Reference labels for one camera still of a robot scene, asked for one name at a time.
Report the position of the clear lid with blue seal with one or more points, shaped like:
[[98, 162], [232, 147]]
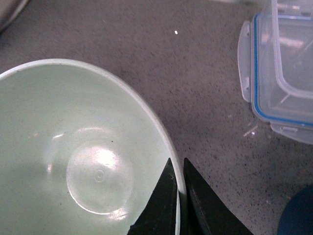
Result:
[[288, 115]]

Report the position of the cream toaster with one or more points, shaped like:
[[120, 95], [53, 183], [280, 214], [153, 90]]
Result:
[[9, 10]]

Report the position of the clear plastic food container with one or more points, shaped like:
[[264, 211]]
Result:
[[292, 26]]

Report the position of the dark blue saucepan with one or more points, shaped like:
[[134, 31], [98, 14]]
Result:
[[297, 217]]

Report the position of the green bowl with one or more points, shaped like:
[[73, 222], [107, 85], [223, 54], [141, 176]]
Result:
[[80, 152]]

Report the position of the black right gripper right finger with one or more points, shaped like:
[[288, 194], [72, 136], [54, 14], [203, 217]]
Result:
[[210, 215]]

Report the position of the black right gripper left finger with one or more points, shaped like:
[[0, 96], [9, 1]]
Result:
[[159, 215]]

